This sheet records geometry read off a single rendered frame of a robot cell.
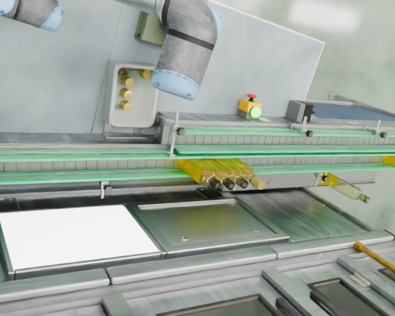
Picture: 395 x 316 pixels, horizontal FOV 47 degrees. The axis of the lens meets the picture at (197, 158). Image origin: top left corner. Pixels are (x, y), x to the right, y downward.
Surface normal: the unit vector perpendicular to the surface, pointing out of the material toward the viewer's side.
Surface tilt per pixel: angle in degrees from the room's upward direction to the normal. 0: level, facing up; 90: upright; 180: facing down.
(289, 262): 90
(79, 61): 0
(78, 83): 0
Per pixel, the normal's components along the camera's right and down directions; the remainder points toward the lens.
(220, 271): 0.16, -0.94
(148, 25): 0.44, 0.36
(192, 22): -0.04, 0.04
